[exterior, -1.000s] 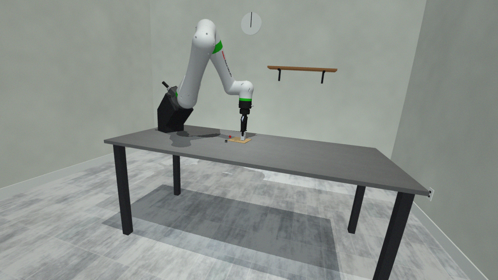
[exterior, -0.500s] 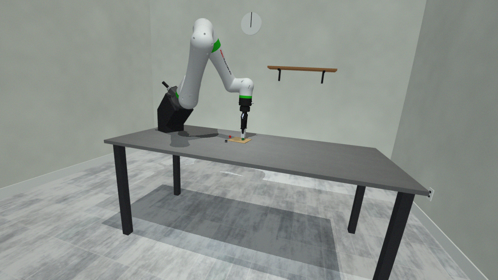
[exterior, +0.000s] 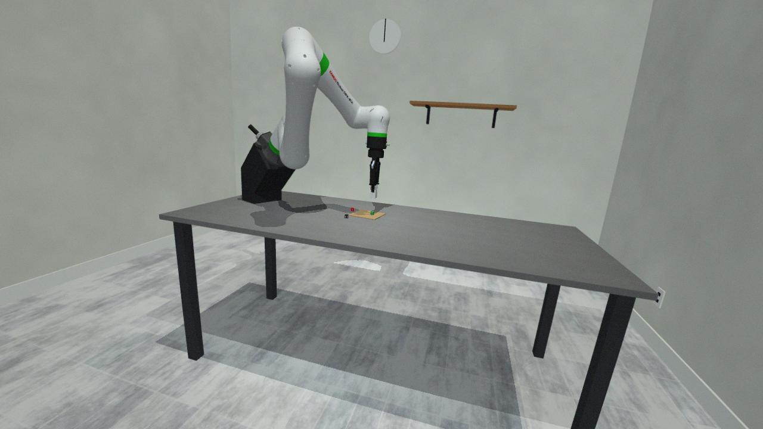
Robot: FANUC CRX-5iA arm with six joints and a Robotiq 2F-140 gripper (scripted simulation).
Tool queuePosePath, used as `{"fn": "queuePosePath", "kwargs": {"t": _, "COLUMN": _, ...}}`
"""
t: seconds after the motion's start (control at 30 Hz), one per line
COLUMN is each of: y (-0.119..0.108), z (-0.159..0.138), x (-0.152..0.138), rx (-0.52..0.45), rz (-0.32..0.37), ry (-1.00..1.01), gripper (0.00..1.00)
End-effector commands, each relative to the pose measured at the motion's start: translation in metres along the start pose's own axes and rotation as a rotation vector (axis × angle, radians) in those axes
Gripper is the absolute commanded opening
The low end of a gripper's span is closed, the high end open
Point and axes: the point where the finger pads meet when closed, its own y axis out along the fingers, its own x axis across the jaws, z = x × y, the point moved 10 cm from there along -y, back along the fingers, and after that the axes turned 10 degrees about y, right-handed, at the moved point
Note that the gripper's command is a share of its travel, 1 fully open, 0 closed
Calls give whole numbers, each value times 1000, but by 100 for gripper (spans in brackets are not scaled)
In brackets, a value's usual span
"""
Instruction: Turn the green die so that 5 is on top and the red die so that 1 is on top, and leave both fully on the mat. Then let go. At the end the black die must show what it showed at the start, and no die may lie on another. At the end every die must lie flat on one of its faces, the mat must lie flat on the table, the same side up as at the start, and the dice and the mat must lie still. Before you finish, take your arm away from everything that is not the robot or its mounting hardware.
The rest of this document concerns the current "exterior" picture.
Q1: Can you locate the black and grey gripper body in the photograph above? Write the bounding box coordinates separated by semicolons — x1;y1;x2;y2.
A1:
368;150;384;169

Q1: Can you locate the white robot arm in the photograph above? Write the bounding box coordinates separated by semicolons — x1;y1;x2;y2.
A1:
248;27;390;169

